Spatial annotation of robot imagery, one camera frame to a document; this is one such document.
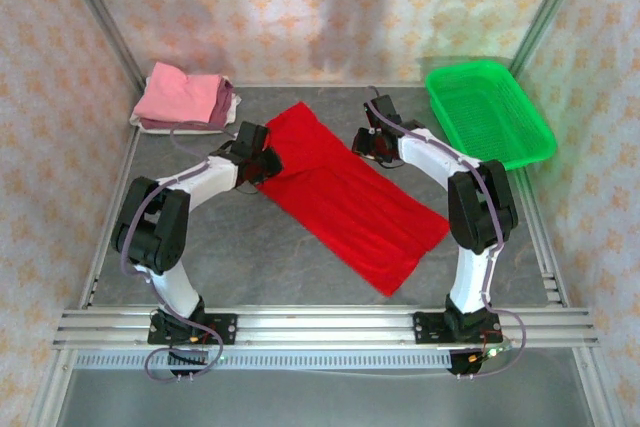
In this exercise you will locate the red t-shirt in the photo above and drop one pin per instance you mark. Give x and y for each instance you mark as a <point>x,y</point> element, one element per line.
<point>350,202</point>

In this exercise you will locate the small circuit board green light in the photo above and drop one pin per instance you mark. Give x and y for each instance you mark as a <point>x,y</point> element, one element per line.
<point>497,349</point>

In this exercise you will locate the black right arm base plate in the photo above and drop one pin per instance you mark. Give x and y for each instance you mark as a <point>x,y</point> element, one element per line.
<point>430,328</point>

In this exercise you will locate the folded mauve t-shirt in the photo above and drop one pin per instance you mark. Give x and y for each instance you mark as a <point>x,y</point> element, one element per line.
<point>224,107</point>

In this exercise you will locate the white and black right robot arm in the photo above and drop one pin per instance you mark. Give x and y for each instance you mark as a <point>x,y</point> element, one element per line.
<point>470,277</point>

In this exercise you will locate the stack of folded pink towels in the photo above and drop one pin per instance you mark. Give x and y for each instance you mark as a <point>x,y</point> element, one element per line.
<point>231,116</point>

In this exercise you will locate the aluminium frame post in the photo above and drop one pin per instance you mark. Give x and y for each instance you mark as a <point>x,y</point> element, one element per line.
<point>102,17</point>
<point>547,7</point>

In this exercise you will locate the aluminium mounting rail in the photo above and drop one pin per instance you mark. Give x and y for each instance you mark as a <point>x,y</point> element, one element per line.
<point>325,327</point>

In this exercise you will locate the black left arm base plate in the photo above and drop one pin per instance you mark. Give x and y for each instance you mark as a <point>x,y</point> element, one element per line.
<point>225,328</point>

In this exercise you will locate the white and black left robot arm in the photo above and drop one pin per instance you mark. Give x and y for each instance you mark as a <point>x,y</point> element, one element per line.
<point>175,287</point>

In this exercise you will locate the aluminium table side rail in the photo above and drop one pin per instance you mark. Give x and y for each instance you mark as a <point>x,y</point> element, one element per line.
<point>112,187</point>
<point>542,247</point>

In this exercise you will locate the folded pink t-shirt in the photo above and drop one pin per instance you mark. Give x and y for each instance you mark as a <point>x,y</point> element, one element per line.
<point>175,94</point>

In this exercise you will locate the green plastic basket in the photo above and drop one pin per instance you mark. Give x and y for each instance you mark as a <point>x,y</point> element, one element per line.
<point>487,112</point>

